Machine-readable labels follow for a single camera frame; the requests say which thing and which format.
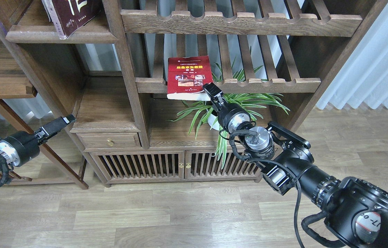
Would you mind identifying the slatted cabinet door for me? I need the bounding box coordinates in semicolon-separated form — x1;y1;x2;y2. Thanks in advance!
90;151;185;184
184;150;260;181

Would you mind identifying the white plant pot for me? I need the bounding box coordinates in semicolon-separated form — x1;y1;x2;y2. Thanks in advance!
207;108;221;131

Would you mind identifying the right slatted cabinet door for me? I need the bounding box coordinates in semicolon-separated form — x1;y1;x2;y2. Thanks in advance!
184;150;260;181

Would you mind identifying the left slatted cabinet door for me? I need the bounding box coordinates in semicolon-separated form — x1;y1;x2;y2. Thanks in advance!
90;151;185;184

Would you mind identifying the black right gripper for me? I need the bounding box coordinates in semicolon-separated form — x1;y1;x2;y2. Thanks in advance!
203;83;251;133

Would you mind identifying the green spider plant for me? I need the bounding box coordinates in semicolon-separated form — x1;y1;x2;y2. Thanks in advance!
170;57;291;170

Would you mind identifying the dark maroon book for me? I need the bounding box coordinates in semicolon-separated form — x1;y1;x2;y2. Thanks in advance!
42;0;102;40

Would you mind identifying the wooden side table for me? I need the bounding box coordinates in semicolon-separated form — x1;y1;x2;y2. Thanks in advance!
0;40;88;189

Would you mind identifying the dark wooden bookshelf cabinet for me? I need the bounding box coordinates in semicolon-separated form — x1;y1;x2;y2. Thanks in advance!
0;0;388;186

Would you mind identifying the red paperback book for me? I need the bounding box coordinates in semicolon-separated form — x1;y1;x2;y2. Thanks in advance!
167;55;213;101

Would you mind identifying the small wooden drawer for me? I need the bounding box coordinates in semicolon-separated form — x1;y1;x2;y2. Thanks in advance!
77;133;140;149

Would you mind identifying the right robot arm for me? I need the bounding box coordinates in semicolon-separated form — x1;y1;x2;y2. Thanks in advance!
203;83;388;248

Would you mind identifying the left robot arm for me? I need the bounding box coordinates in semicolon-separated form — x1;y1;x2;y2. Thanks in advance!
0;114;75;187

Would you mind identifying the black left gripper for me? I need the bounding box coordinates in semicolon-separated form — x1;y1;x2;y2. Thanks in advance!
0;114;76;167

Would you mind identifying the white curtain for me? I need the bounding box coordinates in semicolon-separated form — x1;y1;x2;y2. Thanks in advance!
316;3;388;109

